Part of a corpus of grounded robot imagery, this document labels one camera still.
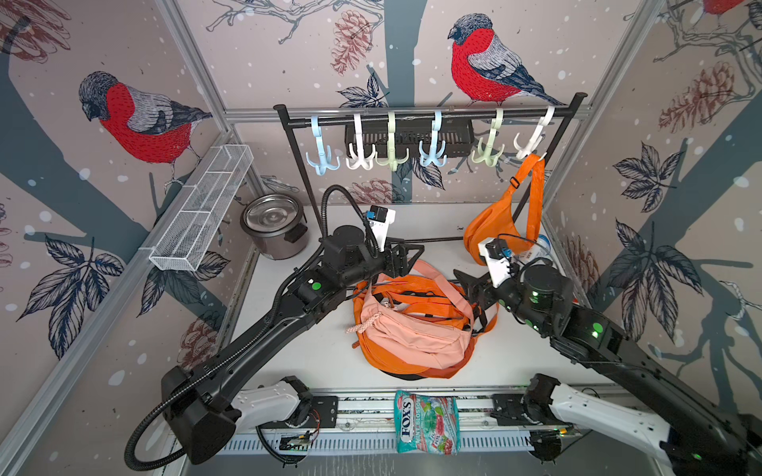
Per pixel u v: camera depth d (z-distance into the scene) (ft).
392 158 2.20
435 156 2.22
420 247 2.07
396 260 1.91
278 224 3.12
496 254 1.69
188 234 2.39
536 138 2.19
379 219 1.90
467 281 1.95
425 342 2.50
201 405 1.23
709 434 1.28
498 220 2.68
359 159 2.19
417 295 3.09
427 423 2.27
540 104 3.02
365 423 2.39
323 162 2.18
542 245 3.23
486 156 2.24
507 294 1.75
